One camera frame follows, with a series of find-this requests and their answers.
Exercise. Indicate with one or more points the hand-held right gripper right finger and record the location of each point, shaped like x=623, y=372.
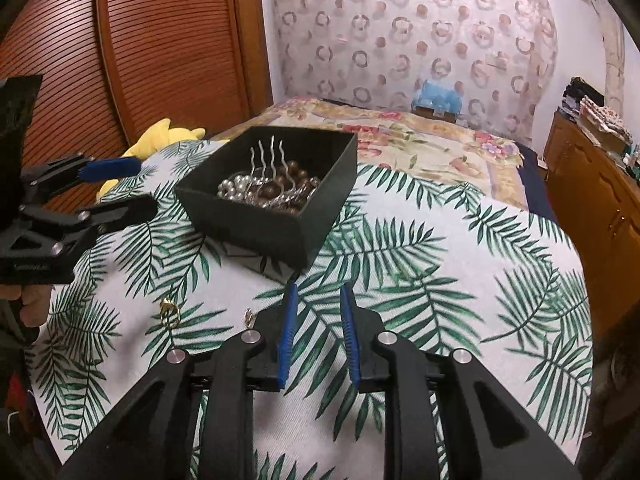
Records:
x=350, y=340

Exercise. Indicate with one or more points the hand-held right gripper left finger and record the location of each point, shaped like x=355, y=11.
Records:
x=289, y=335

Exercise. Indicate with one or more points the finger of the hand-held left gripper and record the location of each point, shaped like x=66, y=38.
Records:
x=125, y=212
x=110, y=169

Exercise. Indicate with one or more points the small gold earring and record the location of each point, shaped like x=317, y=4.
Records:
x=249, y=316

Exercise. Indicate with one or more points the black square box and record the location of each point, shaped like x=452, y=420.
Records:
x=280, y=230

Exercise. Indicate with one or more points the silver wavy hair comb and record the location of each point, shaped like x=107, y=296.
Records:
x=267, y=160

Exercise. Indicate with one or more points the person's left hand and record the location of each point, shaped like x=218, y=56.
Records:
x=37, y=310

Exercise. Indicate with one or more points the yellow plush toy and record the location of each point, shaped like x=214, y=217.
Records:
x=160, y=135

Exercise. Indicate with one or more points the green leaf print tablecloth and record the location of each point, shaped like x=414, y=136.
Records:
x=425, y=285

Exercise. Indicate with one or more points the wooden louvered wardrobe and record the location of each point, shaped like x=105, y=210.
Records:
x=150, y=45

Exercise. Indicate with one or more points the floral bed blanket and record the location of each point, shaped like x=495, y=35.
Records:
x=400, y=140

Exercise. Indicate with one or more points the small cardboard box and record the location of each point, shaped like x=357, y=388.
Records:
x=425, y=111

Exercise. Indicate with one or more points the dark blue bed sheet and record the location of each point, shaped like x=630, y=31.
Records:
x=537, y=180

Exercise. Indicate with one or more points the wooden side cabinet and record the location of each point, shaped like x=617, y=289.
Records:
x=595, y=200

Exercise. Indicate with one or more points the circle patterned curtain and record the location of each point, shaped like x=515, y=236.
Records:
x=400, y=25

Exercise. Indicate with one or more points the group of cosmetic bottles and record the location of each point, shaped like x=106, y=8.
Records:
x=631, y=157

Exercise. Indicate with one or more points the pile of folded clothes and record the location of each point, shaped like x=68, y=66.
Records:
x=595, y=110

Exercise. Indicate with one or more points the wrapped air conditioner pipe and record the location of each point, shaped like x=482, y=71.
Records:
x=612, y=60

